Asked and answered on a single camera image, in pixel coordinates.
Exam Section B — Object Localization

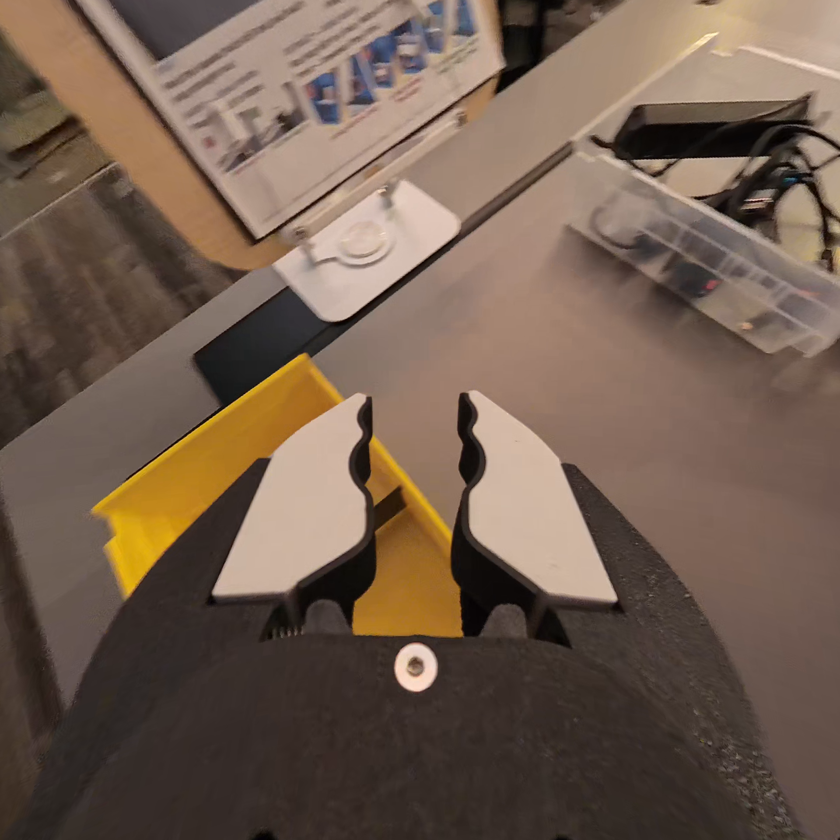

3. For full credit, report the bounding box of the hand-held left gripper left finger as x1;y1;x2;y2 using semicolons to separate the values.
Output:
209;392;379;639

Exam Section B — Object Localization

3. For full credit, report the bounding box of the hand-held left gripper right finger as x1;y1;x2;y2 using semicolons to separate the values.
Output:
449;389;622;641

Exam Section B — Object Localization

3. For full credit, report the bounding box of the yellow plastic bin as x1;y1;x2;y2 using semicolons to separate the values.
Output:
91;351;468;641

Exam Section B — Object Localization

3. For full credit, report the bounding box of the clear plastic bin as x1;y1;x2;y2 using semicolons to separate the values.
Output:
566;137;840;359

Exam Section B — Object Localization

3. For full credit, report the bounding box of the thick black hub cable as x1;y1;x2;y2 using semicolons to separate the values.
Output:
588;90;840;279

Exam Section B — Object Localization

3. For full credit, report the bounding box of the black USB hub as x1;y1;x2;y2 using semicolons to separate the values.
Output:
613;96;817;164

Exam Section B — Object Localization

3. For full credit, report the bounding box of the dark flat desk mat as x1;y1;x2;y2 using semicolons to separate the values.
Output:
192;285;347;406

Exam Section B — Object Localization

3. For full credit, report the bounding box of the instruction poster board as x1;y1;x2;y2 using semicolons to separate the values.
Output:
0;0;508;274

